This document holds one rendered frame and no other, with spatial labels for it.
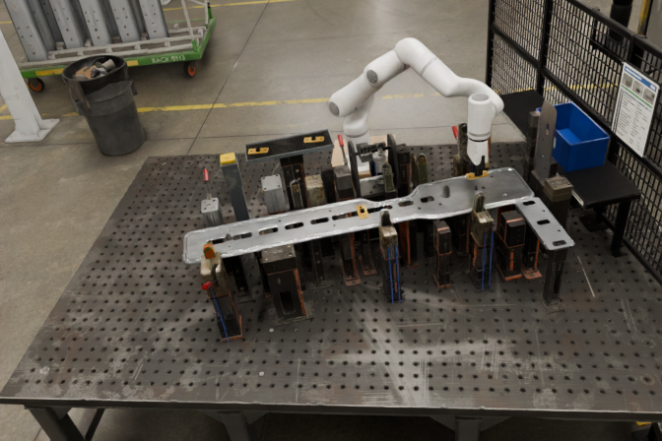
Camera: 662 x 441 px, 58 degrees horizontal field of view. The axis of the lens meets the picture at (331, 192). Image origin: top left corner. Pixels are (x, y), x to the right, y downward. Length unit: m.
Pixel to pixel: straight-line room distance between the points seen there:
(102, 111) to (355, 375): 3.40
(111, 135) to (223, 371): 3.15
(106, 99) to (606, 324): 3.84
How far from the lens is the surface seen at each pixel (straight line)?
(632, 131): 2.45
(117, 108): 5.00
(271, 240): 2.27
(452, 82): 2.24
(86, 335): 2.63
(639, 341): 2.38
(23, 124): 6.00
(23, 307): 4.08
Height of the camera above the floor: 2.45
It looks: 36 degrees down
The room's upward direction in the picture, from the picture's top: 8 degrees counter-clockwise
